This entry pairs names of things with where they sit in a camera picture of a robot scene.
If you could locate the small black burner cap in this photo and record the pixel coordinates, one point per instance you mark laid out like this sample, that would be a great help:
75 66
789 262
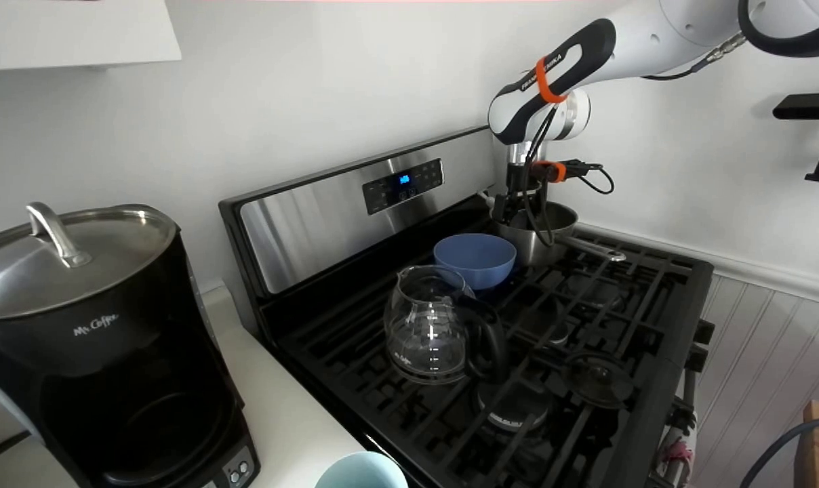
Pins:
515 409

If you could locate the teal cup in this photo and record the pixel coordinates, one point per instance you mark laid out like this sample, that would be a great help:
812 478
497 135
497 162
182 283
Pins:
360 474

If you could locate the large black burner cap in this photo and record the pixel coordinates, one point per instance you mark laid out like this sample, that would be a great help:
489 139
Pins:
601 382

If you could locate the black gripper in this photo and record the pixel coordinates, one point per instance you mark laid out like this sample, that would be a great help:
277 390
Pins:
528 181

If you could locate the white wall cabinet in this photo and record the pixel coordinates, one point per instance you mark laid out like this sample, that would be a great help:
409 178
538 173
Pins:
66 31

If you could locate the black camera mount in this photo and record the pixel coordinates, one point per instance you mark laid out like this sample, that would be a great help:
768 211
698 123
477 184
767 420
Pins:
812 106

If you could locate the black coffee maker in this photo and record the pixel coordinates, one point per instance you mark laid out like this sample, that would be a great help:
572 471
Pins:
113 363

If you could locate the blue bowl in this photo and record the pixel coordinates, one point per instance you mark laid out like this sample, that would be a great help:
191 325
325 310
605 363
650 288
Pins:
482 262

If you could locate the printed dish towel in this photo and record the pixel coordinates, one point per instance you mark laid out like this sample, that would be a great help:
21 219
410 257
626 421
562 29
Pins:
672 462

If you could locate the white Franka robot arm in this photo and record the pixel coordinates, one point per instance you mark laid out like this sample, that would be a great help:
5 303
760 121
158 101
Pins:
664 36

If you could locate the glass coffee carafe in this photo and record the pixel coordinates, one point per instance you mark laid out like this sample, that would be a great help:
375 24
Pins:
424 329

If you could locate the black gas stove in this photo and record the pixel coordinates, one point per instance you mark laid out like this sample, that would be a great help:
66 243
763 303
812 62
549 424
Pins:
319 219

